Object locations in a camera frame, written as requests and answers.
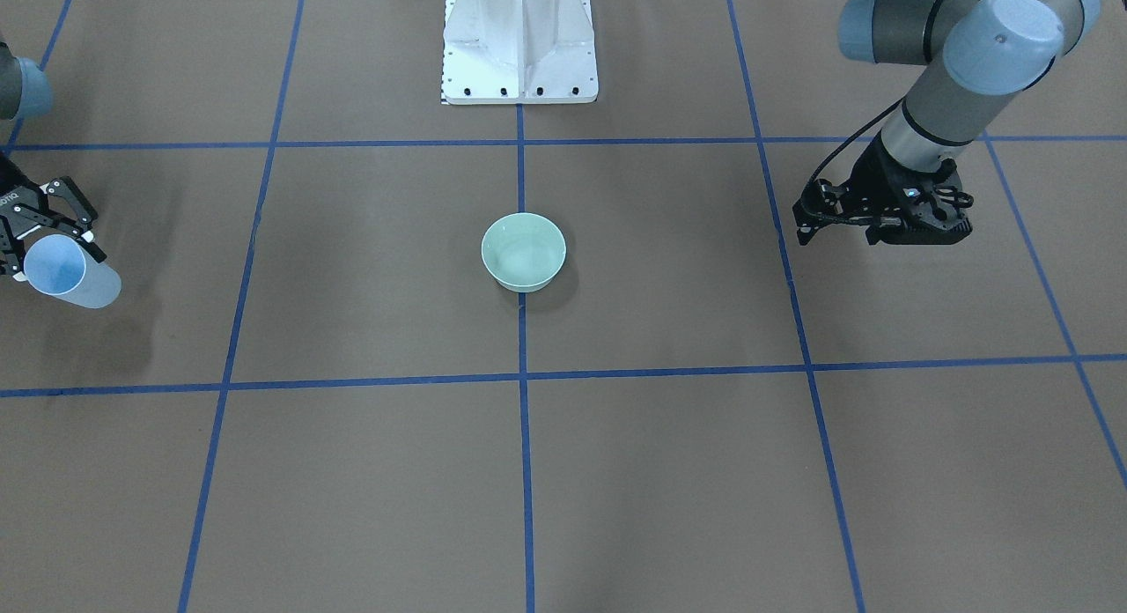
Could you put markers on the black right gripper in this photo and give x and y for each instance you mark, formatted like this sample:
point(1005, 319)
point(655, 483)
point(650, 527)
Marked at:
point(11, 201)

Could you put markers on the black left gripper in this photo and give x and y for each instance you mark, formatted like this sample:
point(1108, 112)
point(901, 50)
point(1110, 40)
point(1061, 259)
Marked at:
point(873, 174)

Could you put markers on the light blue plastic cup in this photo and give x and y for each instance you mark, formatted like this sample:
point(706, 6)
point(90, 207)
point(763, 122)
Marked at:
point(65, 269)

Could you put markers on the mint green bowl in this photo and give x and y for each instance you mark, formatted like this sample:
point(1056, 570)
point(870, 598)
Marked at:
point(523, 251)

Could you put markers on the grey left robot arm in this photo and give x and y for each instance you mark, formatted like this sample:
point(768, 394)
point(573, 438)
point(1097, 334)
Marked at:
point(977, 56)

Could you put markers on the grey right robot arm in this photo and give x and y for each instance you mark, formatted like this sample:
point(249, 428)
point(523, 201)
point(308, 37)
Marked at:
point(25, 92)

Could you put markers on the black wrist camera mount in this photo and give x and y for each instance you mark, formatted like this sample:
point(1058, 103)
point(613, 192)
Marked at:
point(934, 215)

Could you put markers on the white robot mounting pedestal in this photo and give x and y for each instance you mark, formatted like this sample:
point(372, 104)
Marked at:
point(519, 52)

